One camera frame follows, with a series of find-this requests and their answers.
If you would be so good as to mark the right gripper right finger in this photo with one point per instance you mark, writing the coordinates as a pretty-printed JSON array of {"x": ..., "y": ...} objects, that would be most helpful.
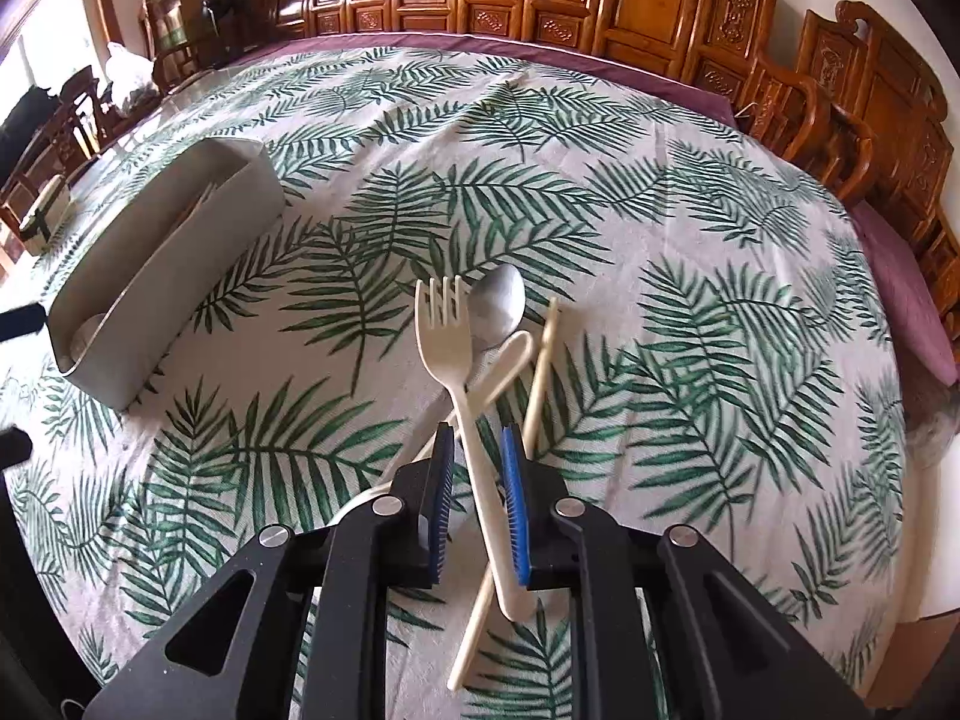
[{"x": 659, "y": 621}]

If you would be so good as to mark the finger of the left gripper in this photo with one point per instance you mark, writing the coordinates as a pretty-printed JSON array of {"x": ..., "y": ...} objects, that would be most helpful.
[
  {"x": 15, "y": 447},
  {"x": 25, "y": 320}
]

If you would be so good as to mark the carved wooden armchair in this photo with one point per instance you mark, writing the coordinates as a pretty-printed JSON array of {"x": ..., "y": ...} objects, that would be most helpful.
[{"x": 864, "y": 113}]

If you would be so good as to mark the wooden dining chair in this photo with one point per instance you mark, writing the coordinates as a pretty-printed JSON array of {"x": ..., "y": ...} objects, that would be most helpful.
[{"x": 47, "y": 135}]

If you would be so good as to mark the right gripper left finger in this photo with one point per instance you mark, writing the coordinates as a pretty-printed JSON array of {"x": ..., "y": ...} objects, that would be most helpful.
[{"x": 296, "y": 620}]

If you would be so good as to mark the cream lunch box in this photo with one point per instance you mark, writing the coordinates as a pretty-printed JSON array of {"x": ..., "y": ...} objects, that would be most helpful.
[{"x": 45, "y": 215}]

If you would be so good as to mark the purple armchair cushion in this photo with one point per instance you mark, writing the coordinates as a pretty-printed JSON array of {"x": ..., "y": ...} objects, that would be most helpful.
[{"x": 904, "y": 294}]

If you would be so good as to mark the palm leaf tablecloth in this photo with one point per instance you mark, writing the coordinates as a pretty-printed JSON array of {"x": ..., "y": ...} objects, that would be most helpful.
[{"x": 230, "y": 342}]

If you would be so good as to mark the grey utensil tray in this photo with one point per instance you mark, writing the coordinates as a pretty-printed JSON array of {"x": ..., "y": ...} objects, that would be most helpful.
[{"x": 158, "y": 260}]

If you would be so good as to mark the light wooden chopstick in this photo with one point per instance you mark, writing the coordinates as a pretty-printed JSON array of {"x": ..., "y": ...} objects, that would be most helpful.
[{"x": 481, "y": 606}]

